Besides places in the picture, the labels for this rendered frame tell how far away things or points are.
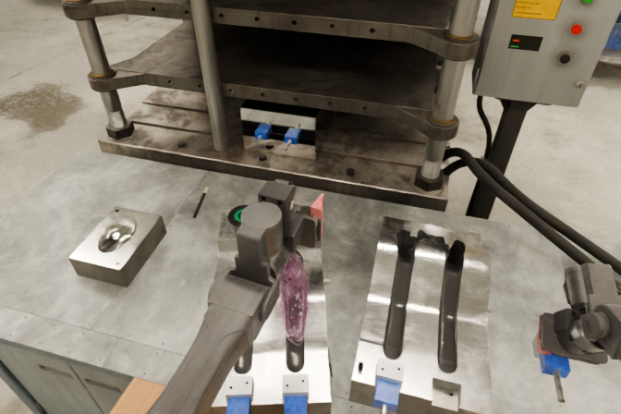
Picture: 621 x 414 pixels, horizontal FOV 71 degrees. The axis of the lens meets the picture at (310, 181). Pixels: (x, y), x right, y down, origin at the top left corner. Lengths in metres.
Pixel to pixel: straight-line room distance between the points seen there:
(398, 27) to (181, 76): 0.76
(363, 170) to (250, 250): 0.97
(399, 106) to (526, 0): 0.43
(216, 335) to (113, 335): 0.61
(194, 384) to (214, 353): 0.04
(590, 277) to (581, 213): 2.12
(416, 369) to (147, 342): 0.60
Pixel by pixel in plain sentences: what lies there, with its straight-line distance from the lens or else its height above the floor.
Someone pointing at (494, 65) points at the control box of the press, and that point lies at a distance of 1.41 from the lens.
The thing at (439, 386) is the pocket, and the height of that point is 0.86.
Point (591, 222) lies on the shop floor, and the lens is 2.90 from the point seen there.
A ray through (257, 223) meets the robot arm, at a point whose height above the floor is 1.30.
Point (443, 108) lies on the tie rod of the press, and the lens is 1.32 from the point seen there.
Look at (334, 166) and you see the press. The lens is 1.53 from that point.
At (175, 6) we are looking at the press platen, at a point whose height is 1.28.
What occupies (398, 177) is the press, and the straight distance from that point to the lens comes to 1.51.
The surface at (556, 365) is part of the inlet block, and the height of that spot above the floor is 0.95.
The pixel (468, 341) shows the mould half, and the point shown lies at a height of 0.88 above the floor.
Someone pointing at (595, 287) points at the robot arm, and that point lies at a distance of 0.81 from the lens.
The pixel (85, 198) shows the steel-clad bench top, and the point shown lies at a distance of 1.55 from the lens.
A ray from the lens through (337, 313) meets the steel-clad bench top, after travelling 1.11.
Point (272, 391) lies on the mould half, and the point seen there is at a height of 0.86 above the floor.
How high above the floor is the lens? 1.72
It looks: 39 degrees down
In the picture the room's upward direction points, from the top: straight up
